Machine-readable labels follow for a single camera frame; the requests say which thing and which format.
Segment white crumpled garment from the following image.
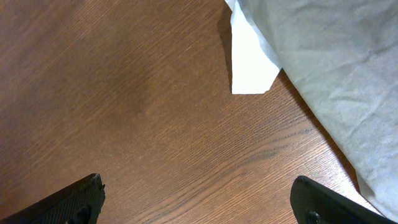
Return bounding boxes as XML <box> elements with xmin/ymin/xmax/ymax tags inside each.
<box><xmin>225</xmin><ymin>0</ymin><xmax>282</xmax><ymax>95</ymax></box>

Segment grey folded garment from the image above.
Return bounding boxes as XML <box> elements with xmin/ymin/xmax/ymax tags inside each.
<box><xmin>239</xmin><ymin>0</ymin><xmax>397</xmax><ymax>220</ymax></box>

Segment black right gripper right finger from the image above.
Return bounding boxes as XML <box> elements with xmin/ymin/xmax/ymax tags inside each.
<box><xmin>290</xmin><ymin>175</ymin><xmax>396</xmax><ymax>224</ymax></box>

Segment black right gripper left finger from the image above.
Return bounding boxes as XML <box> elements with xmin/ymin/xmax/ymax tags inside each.
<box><xmin>1</xmin><ymin>174</ymin><xmax>105</xmax><ymax>224</ymax></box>

